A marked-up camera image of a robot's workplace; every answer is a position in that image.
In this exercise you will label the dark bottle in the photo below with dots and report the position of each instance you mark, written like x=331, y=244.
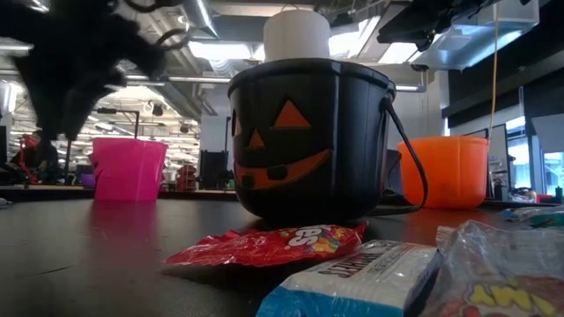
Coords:
x=559, y=193

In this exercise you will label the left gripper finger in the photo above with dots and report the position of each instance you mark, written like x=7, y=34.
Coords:
x=48, y=110
x=79, y=105

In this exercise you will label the pink plastic bucket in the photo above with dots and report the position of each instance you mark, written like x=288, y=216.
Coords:
x=128, y=171

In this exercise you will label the white shade table lamp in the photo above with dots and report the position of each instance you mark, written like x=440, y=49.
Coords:
x=297, y=35

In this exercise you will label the black computer monitor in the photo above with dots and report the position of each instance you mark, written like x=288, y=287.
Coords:
x=3, y=145

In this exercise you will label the red cart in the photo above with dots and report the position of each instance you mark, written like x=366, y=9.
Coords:
x=187, y=176

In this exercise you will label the pale small desk object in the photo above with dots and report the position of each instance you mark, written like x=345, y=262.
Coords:
x=524, y=195

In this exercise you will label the clear wrapper yellow-lettered candy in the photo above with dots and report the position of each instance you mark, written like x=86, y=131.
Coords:
x=498, y=260

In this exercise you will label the black jack-o'-lantern bucket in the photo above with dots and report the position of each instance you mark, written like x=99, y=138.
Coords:
x=352, y=132

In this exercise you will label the red Skittles packet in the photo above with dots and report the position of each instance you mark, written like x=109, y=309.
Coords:
x=264, y=248

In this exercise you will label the red desk lamp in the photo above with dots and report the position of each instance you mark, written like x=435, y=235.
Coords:
x=31, y=141

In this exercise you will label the person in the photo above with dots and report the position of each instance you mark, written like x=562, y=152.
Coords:
x=42, y=163

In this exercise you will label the black cabinet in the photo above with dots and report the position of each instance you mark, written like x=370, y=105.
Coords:
x=214, y=169

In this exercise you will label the orange jack-o'-lantern bucket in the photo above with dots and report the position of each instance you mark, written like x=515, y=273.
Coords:
x=445, y=176

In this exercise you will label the purple small container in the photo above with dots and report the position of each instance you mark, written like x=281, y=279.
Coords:
x=88, y=180

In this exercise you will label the red small box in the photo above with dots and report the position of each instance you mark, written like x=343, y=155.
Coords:
x=545, y=199

